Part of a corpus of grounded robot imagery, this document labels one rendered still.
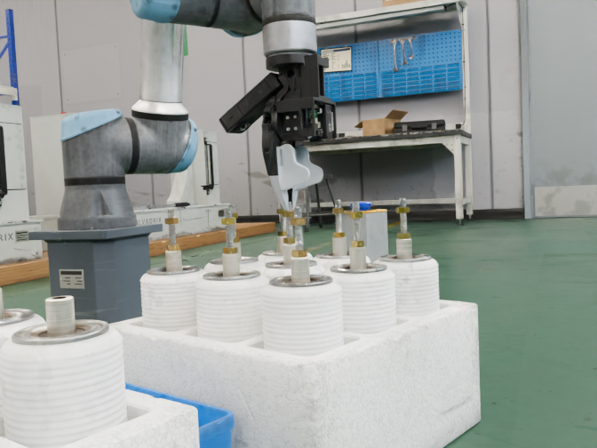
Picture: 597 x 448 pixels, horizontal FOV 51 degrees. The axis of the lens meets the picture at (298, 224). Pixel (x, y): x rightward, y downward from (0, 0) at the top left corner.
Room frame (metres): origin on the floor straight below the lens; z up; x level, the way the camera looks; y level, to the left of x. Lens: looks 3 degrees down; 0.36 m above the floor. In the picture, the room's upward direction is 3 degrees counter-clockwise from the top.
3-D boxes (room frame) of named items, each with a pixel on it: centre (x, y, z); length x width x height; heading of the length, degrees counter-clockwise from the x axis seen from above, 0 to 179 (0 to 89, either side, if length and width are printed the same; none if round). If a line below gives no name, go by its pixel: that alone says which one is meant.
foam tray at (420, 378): (0.91, 0.01, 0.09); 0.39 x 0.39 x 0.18; 49
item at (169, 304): (0.89, 0.18, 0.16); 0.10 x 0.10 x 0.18
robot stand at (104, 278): (1.26, 0.40, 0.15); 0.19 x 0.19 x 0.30; 68
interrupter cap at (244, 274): (0.82, 0.09, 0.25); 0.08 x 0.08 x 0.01
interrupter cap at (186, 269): (0.89, 0.18, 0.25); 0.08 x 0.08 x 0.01
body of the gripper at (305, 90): (0.90, -0.01, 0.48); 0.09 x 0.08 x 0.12; 61
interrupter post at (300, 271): (0.74, 0.00, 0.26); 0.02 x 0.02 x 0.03
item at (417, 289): (0.92, -0.15, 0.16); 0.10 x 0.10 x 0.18
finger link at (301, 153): (0.92, -0.01, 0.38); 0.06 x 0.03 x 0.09; 61
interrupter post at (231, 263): (0.82, 0.09, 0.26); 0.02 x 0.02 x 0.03
